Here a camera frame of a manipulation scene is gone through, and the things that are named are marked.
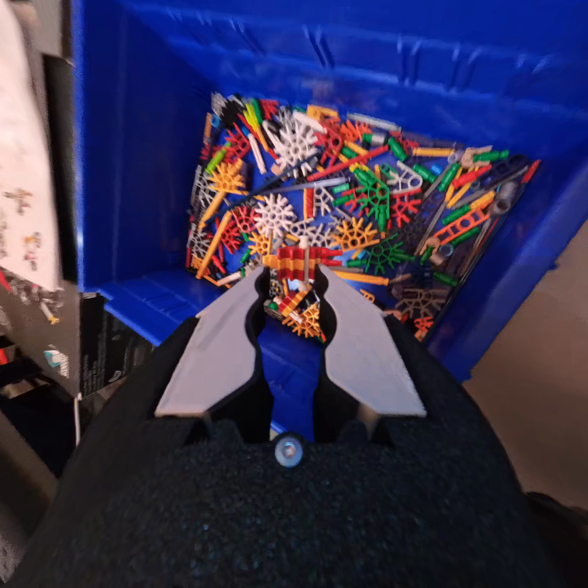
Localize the black box with picture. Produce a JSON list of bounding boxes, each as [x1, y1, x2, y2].
[[0, 266, 82, 397]]

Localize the pile of colourful toy pieces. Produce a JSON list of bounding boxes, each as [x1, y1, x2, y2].
[[185, 93, 542, 343]]

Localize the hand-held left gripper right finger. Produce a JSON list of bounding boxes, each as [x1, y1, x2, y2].
[[316, 264, 428, 437]]

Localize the black box with white print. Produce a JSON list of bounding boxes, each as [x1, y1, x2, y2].
[[79, 293, 158, 398]]

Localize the red yellow striped clip cluster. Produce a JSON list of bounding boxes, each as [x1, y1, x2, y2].
[[262, 236, 344, 295]]

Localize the white instruction sheet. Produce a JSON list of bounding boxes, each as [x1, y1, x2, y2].
[[0, 0, 63, 291]]

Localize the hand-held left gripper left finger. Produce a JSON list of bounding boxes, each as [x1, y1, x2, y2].
[[155, 266, 275, 430]]

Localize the dark printed shirt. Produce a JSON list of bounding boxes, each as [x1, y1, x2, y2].
[[526, 492, 588, 588]]

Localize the blue bin with toy pieces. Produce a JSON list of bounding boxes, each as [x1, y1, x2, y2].
[[71, 0, 588, 442]]

